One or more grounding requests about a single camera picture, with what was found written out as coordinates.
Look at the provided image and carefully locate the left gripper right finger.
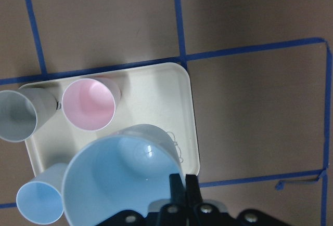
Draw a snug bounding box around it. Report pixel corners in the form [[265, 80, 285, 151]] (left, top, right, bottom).
[[185, 174, 205, 225]]

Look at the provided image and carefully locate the light blue cup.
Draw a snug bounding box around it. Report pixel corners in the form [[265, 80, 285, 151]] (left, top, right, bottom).
[[62, 124, 182, 225]]

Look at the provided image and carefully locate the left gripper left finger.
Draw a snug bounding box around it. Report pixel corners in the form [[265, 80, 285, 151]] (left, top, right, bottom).
[[156, 174, 186, 226]]

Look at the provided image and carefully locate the grey cup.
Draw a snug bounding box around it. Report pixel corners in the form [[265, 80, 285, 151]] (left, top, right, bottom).
[[1, 88, 57, 142]]

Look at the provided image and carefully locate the pink cup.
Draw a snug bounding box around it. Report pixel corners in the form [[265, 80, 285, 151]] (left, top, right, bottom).
[[61, 77, 121, 131]]

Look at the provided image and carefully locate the cream plastic tray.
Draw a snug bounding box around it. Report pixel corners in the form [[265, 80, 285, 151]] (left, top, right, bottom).
[[25, 62, 200, 175]]

